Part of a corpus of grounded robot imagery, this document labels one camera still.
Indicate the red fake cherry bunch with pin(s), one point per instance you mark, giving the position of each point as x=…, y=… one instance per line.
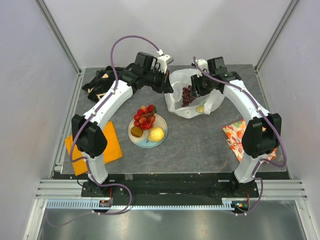
x=145, y=117

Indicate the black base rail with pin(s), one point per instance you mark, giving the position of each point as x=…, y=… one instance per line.
x=215, y=185

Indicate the dark red fake grapes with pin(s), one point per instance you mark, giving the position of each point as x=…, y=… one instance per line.
x=187, y=99

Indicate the brown fake kiwi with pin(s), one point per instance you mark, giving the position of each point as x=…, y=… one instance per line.
x=136, y=131

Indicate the white plastic bag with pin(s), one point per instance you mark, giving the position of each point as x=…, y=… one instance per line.
x=202, y=105

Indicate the cream and blue plate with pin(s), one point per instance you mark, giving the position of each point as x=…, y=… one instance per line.
x=143, y=141

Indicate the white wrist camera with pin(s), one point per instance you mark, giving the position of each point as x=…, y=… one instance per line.
x=201, y=65
x=164, y=60

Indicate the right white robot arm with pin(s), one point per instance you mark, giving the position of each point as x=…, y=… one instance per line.
x=263, y=129

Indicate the black patterned cloth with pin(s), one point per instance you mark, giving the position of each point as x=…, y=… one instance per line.
x=100, y=84

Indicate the orange folded cloth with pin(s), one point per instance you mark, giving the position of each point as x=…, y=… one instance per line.
x=112, y=152

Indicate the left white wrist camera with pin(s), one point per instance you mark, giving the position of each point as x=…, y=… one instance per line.
x=164, y=60

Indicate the grey stone mat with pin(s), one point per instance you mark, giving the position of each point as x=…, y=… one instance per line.
x=196, y=145

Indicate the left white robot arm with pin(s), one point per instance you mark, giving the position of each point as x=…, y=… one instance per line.
x=87, y=129

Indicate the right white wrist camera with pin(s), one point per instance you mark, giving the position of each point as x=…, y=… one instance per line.
x=201, y=65

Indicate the floral orange cloth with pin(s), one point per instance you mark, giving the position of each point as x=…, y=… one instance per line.
x=234, y=133

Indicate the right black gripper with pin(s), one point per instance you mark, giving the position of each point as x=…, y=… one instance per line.
x=196, y=83

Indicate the yellow fake lemon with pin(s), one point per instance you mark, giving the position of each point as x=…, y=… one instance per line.
x=156, y=134

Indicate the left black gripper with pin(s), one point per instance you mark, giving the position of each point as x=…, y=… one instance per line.
x=167, y=88

